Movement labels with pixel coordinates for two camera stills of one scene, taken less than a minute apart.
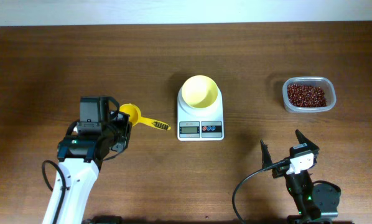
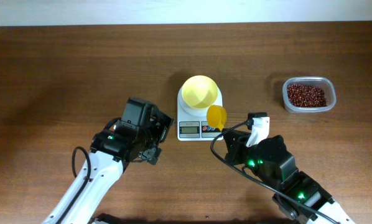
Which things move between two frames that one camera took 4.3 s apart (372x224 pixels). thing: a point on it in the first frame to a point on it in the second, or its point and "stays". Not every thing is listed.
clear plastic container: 302,94 stays
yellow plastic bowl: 199,91 stays
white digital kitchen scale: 201,124 stays
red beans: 306,96 stays
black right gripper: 303,140 to 234,147
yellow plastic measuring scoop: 135,117 to 216,116
